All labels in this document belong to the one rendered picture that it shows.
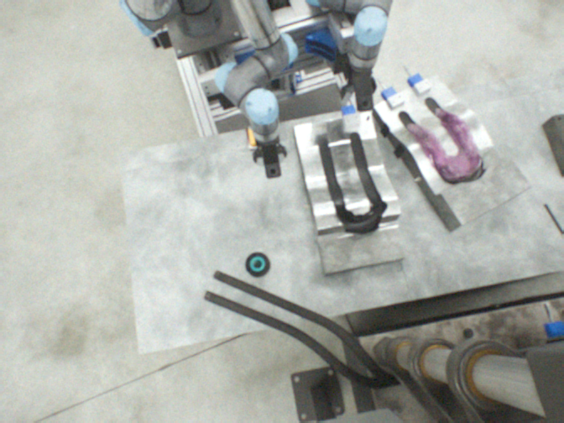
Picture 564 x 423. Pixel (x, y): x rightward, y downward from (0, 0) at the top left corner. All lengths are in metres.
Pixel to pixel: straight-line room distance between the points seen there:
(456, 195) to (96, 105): 2.07
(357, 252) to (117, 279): 1.41
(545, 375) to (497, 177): 1.13
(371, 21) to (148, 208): 0.93
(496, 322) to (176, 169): 1.17
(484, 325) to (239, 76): 1.06
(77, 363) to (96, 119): 1.33
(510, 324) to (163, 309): 1.10
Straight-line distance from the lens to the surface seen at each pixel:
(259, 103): 1.06
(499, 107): 1.78
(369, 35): 1.12
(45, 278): 2.59
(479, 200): 1.49
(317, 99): 2.33
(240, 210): 1.49
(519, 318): 1.60
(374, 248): 1.41
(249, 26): 1.12
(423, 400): 1.24
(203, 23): 1.49
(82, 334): 2.47
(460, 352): 0.73
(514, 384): 0.61
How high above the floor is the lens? 2.22
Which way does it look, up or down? 74 degrees down
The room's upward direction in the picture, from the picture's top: 7 degrees counter-clockwise
